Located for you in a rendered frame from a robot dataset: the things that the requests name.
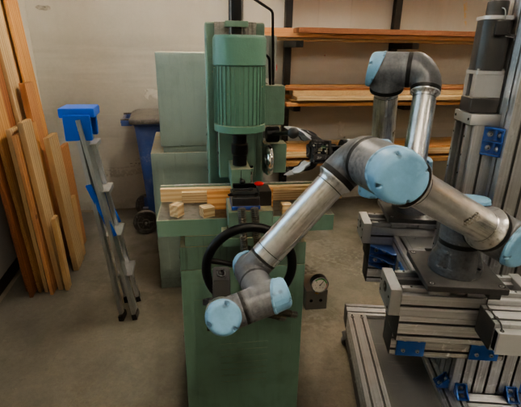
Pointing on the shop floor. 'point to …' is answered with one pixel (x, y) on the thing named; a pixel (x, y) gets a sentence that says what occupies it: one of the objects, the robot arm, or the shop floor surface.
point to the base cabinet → (241, 350)
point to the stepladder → (102, 201)
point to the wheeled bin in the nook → (136, 118)
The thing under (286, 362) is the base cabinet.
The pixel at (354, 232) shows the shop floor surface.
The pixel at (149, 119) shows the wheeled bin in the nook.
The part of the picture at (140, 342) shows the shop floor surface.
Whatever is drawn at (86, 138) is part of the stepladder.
